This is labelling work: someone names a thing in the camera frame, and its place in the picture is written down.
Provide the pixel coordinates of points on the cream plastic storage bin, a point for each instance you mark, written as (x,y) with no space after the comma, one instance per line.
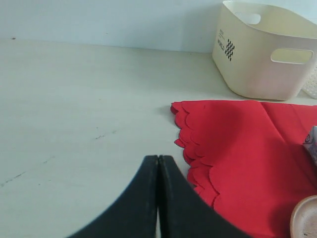
(264,51)

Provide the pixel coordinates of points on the white perforated plastic basket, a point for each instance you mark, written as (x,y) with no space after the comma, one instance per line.
(310,87)

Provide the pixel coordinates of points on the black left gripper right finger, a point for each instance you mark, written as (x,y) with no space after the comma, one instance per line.
(182,213)

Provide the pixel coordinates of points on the brown wooden plate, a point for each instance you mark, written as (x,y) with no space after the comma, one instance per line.
(303,222)

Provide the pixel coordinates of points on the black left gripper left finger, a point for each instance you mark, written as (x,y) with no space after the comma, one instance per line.
(134,212)

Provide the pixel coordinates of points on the red scalloped cloth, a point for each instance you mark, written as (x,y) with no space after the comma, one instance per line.
(247,160)

